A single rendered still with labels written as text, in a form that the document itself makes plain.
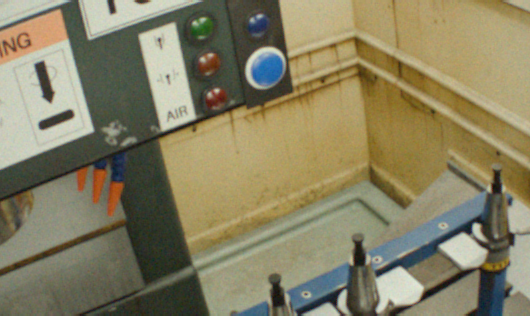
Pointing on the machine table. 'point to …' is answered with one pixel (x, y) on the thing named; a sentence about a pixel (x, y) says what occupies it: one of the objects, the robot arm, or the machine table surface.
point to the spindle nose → (6, 219)
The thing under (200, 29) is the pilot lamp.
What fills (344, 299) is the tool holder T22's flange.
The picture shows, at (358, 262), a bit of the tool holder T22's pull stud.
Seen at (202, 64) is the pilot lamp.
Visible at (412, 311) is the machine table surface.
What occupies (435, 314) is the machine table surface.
